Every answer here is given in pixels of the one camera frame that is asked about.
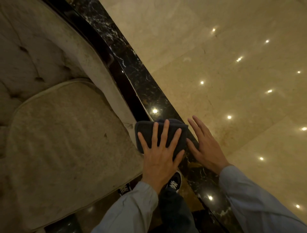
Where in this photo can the person's right hand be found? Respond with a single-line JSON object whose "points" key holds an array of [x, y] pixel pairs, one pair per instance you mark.
{"points": [[209, 151]]}

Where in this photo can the person's left hand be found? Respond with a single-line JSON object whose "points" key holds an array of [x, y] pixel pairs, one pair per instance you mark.
{"points": [[158, 163]]}

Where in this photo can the person's left middle finger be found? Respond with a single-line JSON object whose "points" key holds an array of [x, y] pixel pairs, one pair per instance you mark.
{"points": [[165, 134]]}

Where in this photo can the person's left thumb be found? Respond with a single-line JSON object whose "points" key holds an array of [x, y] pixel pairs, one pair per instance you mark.
{"points": [[179, 158]]}

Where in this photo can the person's left little finger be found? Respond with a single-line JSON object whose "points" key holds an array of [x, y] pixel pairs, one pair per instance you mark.
{"points": [[143, 143]]}

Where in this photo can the person's right thumb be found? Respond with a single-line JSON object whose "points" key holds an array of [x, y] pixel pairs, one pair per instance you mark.
{"points": [[191, 147]]}

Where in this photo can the person's right middle finger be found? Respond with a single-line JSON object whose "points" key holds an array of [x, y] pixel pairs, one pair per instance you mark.
{"points": [[201, 124]]}

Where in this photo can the dark cloth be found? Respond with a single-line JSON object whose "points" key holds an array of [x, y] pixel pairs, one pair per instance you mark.
{"points": [[147, 130]]}

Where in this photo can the person's right forearm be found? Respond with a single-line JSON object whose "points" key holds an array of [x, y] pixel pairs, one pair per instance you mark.
{"points": [[254, 201]]}

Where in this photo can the person's left forearm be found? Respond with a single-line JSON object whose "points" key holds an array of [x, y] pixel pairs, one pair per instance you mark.
{"points": [[127, 211]]}

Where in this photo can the black and white right shoe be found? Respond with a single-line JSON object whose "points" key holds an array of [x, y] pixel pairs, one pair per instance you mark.
{"points": [[174, 183]]}

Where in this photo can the black and white shoe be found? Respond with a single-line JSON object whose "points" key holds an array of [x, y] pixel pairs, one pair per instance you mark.
{"points": [[174, 183], [124, 189]]}

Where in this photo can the black and white left shoe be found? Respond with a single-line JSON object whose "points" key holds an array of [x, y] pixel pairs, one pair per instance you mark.
{"points": [[124, 189]]}

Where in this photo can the person's dark trousers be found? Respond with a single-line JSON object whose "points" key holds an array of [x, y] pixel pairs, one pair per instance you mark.
{"points": [[176, 213]]}

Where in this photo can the black marble ledge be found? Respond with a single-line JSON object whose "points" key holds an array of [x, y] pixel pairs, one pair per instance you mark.
{"points": [[141, 79]]}

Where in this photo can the beige seat cushion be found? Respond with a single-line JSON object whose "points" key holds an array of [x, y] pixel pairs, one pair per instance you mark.
{"points": [[67, 148]]}

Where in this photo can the beige tufted armchair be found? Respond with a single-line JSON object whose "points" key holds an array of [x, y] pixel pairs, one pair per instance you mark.
{"points": [[43, 40]]}

